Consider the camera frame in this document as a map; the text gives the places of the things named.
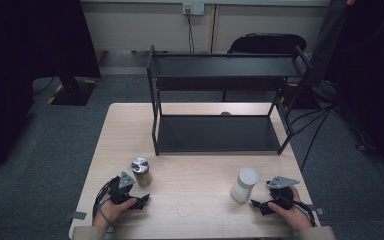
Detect right hand-held gripper black cable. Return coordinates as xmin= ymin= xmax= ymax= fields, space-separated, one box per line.
xmin=293 ymin=199 xmax=318 ymax=228

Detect glass spice jar silver lid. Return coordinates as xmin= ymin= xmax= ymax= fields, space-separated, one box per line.
xmin=130 ymin=157 xmax=154 ymax=188

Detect white jar with white lid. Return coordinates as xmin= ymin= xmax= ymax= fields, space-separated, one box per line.
xmin=230 ymin=167 xmax=260 ymax=205

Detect grey tape strip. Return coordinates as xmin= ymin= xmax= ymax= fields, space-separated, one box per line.
xmin=63 ymin=210 xmax=88 ymax=221
xmin=304 ymin=203 xmax=326 ymax=216

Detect black power cord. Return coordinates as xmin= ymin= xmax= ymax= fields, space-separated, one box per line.
xmin=185 ymin=9 xmax=196 ymax=55

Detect white wall power outlet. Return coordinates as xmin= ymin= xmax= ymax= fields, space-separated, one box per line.
xmin=181 ymin=2 xmax=206 ymax=17

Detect dark curtain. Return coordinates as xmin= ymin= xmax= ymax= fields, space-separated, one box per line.
xmin=323 ymin=0 xmax=384 ymax=184

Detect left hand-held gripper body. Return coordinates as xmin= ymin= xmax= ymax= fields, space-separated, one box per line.
xmin=109 ymin=171 xmax=137 ymax=205

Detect black floor cables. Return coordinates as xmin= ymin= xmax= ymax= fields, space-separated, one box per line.
xmin=289 ymin=102 xmax=379 ymax=174

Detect black chair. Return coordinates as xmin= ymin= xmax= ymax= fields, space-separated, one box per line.
xmin=221 ymin=32 xmax=308 ymax=103

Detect black curtain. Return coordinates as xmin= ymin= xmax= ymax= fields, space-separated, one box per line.
xmin=0 ymin=0 xmax=102 ymax=177

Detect black two-tier metal shelf rack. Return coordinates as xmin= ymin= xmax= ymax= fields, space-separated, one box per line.
xmin=146 ymin=44 xmax=315 ymax=157

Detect black stand base yellow stripes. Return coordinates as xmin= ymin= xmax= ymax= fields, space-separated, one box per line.
xmin=47 ymin=76 xmax=98 ymax=107

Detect grey slanted stand panel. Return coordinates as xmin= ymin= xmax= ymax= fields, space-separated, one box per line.
xmin=304 ymin=0 xmax=352 ymax=90

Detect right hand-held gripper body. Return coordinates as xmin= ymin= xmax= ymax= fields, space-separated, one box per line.
xmin=265 ymin=175 xmax=300 ymax=211

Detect person's left hand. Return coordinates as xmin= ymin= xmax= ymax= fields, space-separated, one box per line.
xmin=92 ymin=198 xmax=138 ymax=231

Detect person's right hand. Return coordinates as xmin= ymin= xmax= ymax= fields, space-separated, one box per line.
xmin=267 ymin=186 xmax=314 ymax=232

